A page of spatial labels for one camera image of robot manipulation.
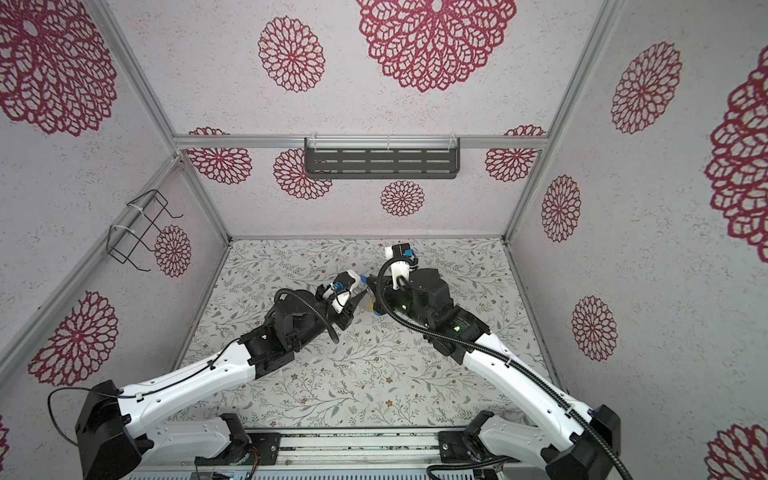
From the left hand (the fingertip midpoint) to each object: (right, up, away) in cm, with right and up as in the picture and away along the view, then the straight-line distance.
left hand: (357, 289), depth 72 cm
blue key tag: (+5, -4, -12) cm, 14 cm away
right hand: (+3, +4, -5) cm, 7 cm away
